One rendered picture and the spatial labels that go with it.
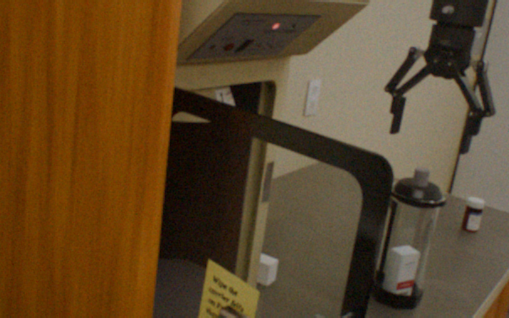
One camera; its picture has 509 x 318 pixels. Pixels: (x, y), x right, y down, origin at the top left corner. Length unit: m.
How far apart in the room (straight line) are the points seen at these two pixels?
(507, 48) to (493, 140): 0.52
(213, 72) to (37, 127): 0.23
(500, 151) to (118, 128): 3.26
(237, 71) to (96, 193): 0.28
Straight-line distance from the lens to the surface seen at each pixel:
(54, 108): 0.71
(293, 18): 0.78
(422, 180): 1.19
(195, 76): 0.79
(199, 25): 0.66
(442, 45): 1.12
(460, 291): 1.39
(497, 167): 3.79
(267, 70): 0.92
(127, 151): 0.63
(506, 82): 3.72
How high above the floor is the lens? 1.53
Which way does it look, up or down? 17 degrees down
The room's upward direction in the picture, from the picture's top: 8 degrees clockwise
